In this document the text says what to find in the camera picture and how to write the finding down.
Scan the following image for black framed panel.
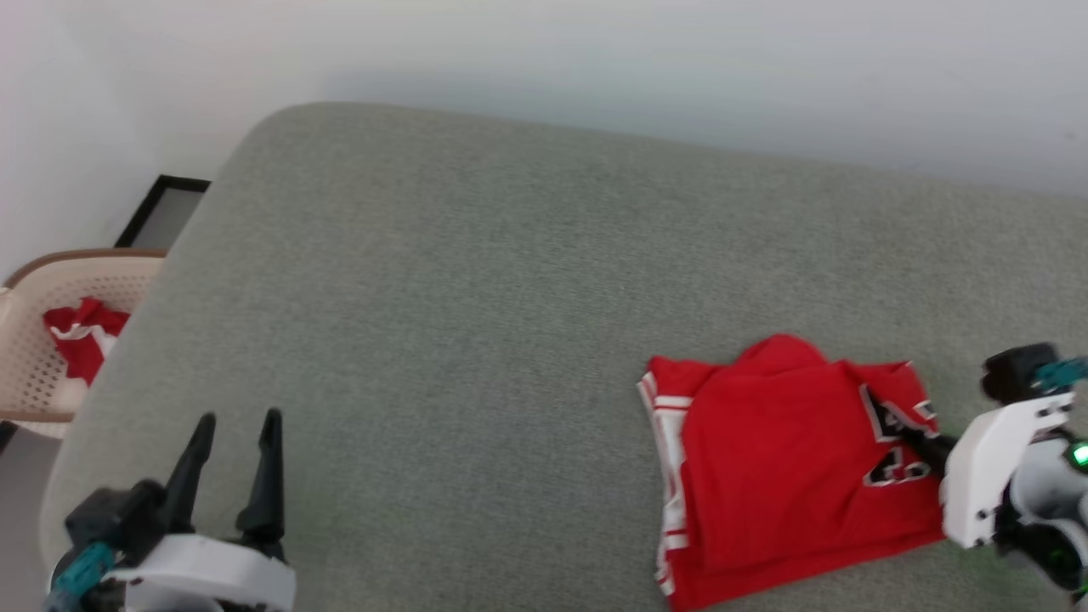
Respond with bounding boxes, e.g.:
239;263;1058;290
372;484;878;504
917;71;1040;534
115;174;212;250

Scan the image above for beige plastic laundry basket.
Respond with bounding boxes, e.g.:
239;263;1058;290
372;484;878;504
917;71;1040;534
0;248;168;439

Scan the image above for red garment in basket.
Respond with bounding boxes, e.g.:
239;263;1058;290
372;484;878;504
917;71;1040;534
42;297;133;386

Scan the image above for grey fabric sofa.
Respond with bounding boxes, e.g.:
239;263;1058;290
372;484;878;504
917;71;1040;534
38;102;1088;612

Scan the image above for teal left cable connector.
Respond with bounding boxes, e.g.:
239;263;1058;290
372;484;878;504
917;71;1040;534
49;544;116;598

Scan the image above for teal cable connector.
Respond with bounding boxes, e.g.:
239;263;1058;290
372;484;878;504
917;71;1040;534
49;544;116;598
1033;357;1088;394

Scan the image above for red and white jersey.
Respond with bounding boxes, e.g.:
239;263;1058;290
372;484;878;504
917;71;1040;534
636;333;949;612

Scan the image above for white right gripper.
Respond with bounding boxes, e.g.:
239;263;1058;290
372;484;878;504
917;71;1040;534
892;391;1076;549

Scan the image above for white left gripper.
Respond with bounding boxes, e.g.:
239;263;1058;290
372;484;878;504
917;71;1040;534
102;408;297;612

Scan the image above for teal right cable connector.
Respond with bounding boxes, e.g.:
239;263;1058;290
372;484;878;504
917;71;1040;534
1033;357;1088;394

